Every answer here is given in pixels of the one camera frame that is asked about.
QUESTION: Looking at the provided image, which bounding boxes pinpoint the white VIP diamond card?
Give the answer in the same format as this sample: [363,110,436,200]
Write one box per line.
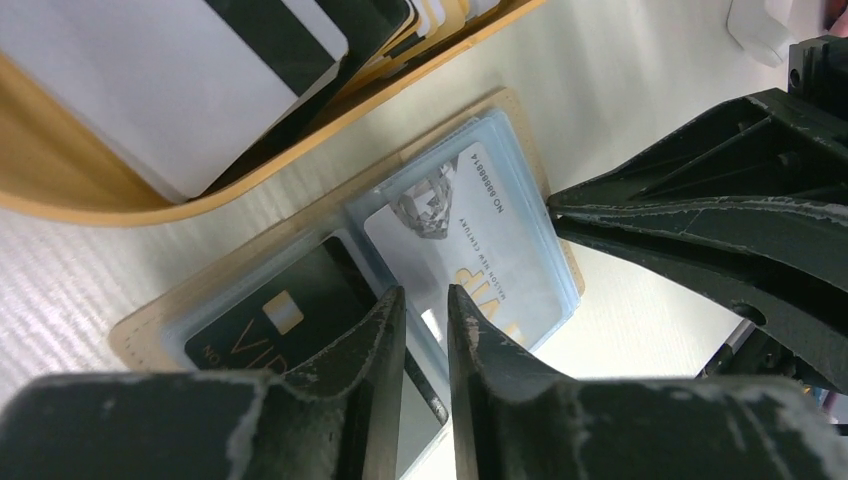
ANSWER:
[363,141,575,348]

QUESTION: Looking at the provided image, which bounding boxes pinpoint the tan oval card holder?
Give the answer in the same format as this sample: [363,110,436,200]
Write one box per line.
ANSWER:
[0,0,548,229]

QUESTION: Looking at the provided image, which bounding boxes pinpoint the cards in holder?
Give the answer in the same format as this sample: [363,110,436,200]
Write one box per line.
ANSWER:
[0,0,511,203]

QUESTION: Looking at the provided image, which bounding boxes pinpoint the black striped card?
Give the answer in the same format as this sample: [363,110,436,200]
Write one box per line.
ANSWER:
[184,236,450,425]

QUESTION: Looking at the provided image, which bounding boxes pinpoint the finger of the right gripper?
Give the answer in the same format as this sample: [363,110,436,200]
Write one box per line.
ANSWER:
[553,215,847,391]

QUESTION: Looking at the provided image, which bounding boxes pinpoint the wooden card tray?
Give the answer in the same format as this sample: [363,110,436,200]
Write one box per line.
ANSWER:
[108,87,550,371]

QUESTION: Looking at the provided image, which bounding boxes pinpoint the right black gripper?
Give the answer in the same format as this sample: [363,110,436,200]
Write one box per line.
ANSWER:
[548,36,847,229]

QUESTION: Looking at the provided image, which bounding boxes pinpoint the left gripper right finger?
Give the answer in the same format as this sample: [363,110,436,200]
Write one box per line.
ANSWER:
[447,285,847,479]

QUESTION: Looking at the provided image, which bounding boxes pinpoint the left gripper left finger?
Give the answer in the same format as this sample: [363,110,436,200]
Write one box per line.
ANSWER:
[1,287,406,479]

